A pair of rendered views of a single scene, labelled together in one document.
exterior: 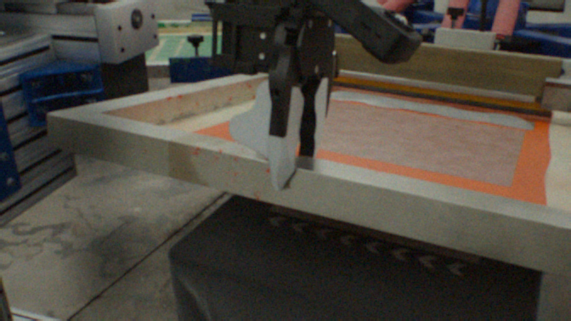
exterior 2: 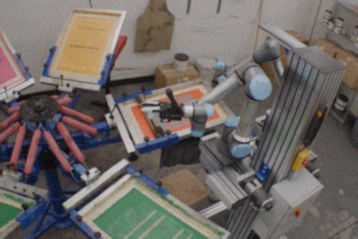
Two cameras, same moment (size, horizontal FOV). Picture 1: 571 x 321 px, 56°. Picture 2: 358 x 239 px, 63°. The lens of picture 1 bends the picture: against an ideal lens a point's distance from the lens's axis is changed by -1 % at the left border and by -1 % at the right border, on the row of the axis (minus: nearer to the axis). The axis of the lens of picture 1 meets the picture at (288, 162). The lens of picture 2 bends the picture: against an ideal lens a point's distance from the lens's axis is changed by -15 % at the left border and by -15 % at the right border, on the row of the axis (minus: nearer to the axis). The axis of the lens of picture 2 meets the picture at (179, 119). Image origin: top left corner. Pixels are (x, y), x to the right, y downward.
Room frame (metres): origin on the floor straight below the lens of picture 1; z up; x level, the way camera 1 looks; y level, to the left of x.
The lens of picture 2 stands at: (2.47, 1.08, 2.68)
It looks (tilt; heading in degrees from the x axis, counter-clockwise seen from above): 38 degrees down; 215
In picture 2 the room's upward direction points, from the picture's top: 9 degrees clockwise
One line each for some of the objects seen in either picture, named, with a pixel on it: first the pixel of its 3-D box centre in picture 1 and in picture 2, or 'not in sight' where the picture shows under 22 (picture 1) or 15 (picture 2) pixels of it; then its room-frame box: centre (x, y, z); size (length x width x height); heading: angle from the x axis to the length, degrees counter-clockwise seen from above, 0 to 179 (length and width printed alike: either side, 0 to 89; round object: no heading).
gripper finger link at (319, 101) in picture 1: (290, 121); not in sight; (0.46, 0.00, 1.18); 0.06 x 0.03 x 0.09; 64
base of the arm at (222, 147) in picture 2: not in sight; (228, 142); (0.98, 0.44, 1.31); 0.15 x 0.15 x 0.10
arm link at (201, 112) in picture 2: not in sight; (201, 111); (1.26, 0.37, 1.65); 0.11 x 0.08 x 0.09; 138
